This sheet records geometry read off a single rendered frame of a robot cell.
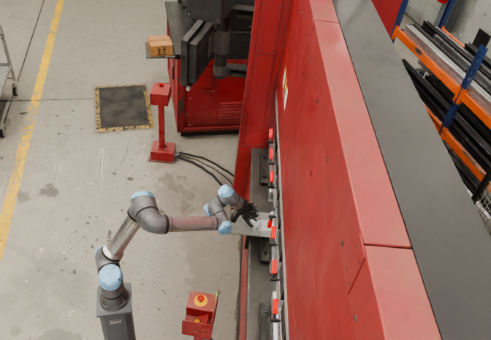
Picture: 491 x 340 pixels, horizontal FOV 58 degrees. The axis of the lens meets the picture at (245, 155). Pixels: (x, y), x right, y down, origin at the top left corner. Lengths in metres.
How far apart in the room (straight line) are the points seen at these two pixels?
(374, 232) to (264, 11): 2.03
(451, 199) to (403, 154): 0.16
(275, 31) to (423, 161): 1.83
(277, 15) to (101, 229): 2.27
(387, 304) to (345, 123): 0.53
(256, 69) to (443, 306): 2.29
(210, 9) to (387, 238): 2.26
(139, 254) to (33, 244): 0.84
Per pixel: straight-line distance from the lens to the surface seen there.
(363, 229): 0.93
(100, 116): 5.08
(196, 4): 2.97
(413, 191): 1.06
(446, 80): 3.77
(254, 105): 3.09
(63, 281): 3.66
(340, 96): 1.30
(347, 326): 1.06
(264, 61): 2.91
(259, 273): 2.55
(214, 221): 2.28
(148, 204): 2.19
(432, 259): 0.94
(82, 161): 4.55
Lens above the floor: 2.96
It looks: 40 degrees down
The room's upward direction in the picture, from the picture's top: 8 degrees clockwise
